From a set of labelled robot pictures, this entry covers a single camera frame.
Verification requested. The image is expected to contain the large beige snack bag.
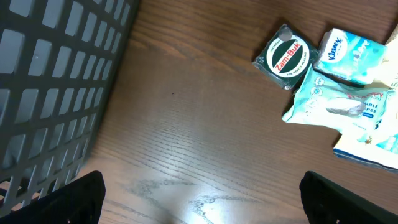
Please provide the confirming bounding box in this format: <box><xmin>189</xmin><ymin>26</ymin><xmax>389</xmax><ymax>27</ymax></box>
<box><xmin>333</xmin><ymin>29</ymin><xmax>397</xmax><ymax>174</ymax></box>

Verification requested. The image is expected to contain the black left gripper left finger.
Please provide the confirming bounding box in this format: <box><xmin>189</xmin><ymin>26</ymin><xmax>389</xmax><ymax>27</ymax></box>
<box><xmin>1</xmin><ymin>170</ymin><xmax>106</xmax><ymax>224</ymax></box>

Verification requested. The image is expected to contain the teal white tissue pack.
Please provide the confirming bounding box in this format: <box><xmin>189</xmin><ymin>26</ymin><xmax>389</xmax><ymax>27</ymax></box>
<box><xmin>313</xmin><ymin>28</ymin><xmax>387</xmax><ymax>85</ymax></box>

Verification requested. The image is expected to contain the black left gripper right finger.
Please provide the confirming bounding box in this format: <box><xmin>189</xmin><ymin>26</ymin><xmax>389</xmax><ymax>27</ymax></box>
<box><xmin>299</xmin><ymin>171</ymin><xmax>397</xmax><ymax>224</ymax></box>

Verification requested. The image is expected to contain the mint green wipes pack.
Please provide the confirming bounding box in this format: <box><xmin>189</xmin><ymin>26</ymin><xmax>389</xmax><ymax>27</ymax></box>
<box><xmin>282</xmin><ymin>68</ymin><xmax>393</xmax><ymax>134</ymax></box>

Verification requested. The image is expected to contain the grey plastic shopping basket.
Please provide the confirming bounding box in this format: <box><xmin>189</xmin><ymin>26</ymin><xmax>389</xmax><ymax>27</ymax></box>
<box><xmin>1</xmin><ymin>0</ymin><xmax>139</xmax><ymax>216</ymax></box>

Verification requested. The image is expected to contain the dark green round-label pack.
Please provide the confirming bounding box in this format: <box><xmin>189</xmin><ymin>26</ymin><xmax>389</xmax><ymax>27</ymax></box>
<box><xmin>252</xmin><ymin>24</ymin><xmax>319</xmax><ymax>90</ymax></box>

